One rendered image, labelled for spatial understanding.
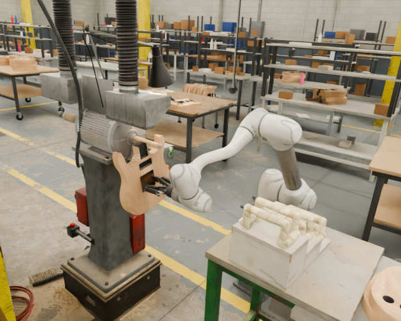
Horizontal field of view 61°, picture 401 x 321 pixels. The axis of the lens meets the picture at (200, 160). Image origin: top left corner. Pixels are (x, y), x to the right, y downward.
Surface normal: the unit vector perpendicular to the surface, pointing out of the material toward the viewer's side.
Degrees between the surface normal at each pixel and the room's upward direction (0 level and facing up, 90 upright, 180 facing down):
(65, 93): 90
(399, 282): 0
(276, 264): 90
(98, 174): 90
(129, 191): 88
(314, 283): 0
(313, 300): 0
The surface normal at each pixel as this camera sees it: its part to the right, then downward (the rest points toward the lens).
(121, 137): 0.69, 0.26
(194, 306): 0.04, -0.93
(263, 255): -0.66, 0.25
